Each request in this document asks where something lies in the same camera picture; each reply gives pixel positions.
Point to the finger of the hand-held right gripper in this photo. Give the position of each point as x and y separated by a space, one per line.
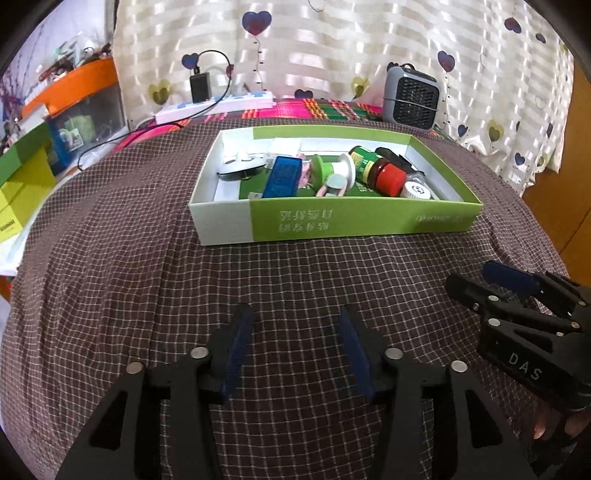
512 277
485 297

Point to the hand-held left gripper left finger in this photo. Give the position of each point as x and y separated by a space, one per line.
238 350

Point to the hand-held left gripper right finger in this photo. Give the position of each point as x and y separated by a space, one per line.
358 355

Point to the white round cap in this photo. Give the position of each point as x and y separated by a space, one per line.
418 190

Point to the green and white cardboard box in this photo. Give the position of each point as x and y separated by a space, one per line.
346 221

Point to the pink case with green oval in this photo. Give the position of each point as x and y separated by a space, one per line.
334 187

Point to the black handheld device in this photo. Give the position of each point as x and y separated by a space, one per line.
390 154

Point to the brown bottle with red cap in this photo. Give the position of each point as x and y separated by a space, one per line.
369 166

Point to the blue translucent digital meter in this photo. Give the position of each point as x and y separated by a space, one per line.
281 177

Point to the white round disc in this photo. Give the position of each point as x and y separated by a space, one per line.
347 170

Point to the pink plastic clip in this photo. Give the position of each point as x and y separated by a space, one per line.
304 175

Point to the green plastic piece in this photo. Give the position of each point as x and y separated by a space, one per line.
321 167

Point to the person's right hand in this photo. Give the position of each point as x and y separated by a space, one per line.
540 422

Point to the wooden cabinet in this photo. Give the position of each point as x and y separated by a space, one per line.
568 184

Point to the brown checked blanket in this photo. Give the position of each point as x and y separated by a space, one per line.
138 277

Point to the white round panda-face gadget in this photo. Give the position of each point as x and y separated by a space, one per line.
240 167

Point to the small grey fan heater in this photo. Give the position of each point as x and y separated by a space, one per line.
408 99

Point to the white paper sheet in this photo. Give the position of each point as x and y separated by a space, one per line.
18 258

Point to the colourful striped blanket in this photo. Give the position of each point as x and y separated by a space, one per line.
323 108

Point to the white power strip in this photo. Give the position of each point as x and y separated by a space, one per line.
240 101

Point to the yellow cardboard box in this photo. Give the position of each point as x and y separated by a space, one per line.
23 203

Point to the black charger adapter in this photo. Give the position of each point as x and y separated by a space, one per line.
200 87

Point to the blue box with mug picture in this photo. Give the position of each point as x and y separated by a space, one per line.
69 138

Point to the cream curtain with heart print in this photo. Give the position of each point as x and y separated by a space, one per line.
346 46

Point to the clear bin with orange lid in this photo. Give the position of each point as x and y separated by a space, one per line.
74 83

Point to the pile of assorted clutter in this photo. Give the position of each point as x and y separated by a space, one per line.
78 55

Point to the purple decorative branches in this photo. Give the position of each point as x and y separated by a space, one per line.
11 99

